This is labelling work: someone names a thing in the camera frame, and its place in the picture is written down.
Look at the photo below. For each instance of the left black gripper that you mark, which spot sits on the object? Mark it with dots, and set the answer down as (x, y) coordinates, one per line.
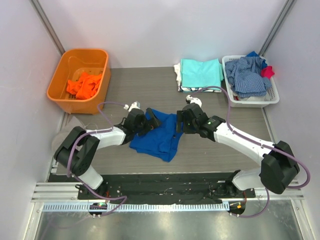
(147, 120)

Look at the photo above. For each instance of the left aluminium corner post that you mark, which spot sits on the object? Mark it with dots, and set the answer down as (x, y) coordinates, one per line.
(47, 25)

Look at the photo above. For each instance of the orange plastic tub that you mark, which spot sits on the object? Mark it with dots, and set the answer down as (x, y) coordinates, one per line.
(72, 64)

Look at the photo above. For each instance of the grey cap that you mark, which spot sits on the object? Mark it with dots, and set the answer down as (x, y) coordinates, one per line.
(64, 132)

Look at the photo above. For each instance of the aluminium corner post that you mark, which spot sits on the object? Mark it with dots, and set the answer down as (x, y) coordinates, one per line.
(47, 25)
(279, 21)

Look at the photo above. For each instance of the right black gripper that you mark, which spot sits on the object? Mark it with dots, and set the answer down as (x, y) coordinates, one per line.
(180, 121)

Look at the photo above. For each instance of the white plastic laundry basket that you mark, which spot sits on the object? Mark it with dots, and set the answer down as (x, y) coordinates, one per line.
(272, 96)

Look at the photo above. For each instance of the blue checkered shirt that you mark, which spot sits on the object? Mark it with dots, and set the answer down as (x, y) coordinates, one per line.
(244, 76)

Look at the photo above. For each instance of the red cloth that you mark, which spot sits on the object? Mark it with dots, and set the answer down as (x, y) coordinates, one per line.
(267, 72)

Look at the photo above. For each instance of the slotted white cable duct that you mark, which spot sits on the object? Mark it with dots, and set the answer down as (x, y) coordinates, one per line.
(95, 207)

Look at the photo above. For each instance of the folded teal t shirt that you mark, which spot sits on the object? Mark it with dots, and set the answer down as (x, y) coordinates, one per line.
(200, 74)

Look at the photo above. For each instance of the folded white printed t shirt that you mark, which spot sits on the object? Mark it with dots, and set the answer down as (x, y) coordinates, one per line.
(182, 89)

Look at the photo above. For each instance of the orange t shirt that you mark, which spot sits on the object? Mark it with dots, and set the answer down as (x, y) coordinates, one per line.
(85, 87)

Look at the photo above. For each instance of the blue cloth in basket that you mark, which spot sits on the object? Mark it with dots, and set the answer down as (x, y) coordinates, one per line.
(254, 54)

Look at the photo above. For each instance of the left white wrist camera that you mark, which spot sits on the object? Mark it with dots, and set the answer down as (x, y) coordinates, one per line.
(134, 105)

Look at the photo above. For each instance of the blue t shirt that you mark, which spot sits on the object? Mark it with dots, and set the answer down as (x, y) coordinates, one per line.
(161, 142)

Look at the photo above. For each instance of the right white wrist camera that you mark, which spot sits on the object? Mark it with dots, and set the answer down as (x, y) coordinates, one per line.
(193, 100)

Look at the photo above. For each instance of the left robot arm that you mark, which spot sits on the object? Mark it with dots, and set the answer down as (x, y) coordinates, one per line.
(78, 148)

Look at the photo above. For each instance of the right aluminium corner post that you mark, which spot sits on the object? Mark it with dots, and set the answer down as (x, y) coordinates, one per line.
(279, 21)

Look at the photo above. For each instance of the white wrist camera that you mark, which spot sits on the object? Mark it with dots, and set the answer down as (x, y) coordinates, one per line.
(193, 100)
(134, 105)

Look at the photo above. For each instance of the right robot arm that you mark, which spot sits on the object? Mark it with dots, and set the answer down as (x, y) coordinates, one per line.
(276, 168)

